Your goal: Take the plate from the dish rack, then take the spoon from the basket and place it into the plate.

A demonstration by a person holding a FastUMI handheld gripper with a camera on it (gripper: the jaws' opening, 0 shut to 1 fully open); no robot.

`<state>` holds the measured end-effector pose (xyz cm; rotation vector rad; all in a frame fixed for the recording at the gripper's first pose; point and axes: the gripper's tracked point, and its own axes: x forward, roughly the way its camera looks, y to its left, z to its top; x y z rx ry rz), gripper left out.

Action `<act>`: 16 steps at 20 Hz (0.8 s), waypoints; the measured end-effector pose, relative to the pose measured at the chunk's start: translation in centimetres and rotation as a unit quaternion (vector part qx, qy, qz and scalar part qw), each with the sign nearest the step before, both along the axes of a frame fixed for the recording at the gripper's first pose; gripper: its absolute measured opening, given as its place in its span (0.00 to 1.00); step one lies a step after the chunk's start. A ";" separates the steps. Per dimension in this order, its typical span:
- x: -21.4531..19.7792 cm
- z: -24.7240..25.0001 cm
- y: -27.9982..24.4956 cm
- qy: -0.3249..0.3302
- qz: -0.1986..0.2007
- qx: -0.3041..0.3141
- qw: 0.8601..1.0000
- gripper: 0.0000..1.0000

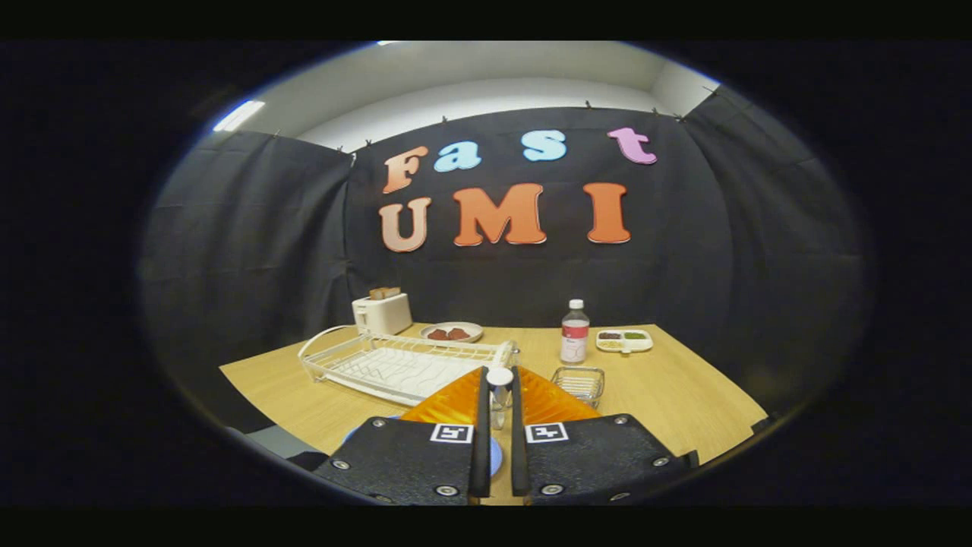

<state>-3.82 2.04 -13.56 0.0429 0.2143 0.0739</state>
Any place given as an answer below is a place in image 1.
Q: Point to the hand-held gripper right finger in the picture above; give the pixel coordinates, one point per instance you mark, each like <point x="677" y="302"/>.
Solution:
<point x="600" y="460"/>

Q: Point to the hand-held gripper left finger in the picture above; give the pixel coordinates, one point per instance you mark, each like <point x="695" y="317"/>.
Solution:
<point x="402" y="460"/>

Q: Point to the blue plate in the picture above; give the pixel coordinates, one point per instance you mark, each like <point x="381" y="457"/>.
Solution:
<point x="496" y="456"/>

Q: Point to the beige plate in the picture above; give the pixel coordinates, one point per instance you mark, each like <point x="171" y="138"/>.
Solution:
<point x="474" y="328"/>

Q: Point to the white drip tray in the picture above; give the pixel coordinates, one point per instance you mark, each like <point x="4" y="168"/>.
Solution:
<point x="410" y="372"/>

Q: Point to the white divided tray with beans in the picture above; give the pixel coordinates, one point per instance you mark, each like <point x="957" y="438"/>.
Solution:
<point x="624" y="346"/>

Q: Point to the clear bottle with red label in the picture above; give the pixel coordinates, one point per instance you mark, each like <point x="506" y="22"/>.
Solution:
<point x="575" y="334"/>

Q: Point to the white toaster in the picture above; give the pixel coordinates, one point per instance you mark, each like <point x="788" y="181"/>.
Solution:
<point x="382" y="315"/>

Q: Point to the brown toast slices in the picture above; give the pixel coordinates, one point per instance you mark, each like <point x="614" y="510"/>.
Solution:
<point x="384" y="292"/>

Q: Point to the black backdrop cloth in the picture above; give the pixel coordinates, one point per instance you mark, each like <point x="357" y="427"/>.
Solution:
<point x="493" y="281"/>

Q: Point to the ceiling light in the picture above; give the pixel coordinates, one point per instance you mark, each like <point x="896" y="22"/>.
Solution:
<point x="238" y="115"/>

